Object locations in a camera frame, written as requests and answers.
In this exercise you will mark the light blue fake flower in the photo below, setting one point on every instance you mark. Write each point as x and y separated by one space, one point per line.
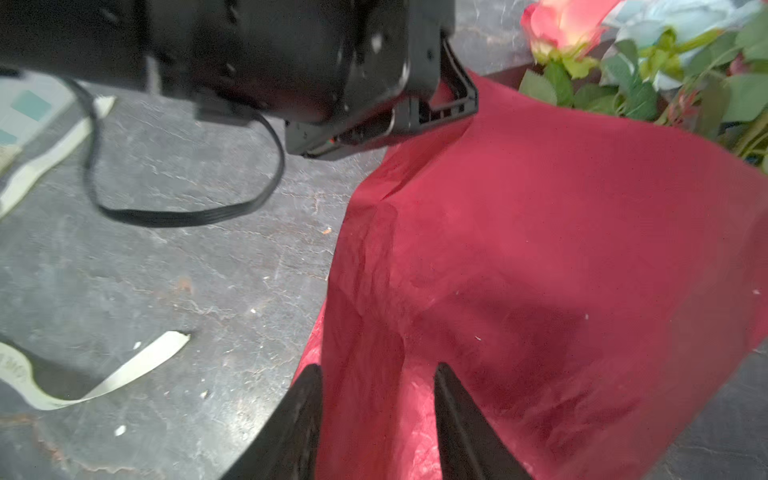
707 62

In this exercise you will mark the pink orange fake rose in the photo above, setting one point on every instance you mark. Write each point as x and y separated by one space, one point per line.
561 34

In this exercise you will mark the cream ribbon strip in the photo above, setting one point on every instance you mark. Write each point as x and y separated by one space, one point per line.
42 383

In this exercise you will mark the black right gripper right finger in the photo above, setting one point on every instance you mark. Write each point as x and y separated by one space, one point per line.
469 448

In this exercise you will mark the dark red wrapping paper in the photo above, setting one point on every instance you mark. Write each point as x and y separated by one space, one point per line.
591 280

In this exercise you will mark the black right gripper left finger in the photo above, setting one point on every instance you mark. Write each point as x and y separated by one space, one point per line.
287 445

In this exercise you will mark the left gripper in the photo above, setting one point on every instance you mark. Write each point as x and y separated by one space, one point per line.
334 71

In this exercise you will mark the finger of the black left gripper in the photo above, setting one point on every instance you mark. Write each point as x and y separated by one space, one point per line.
455 99

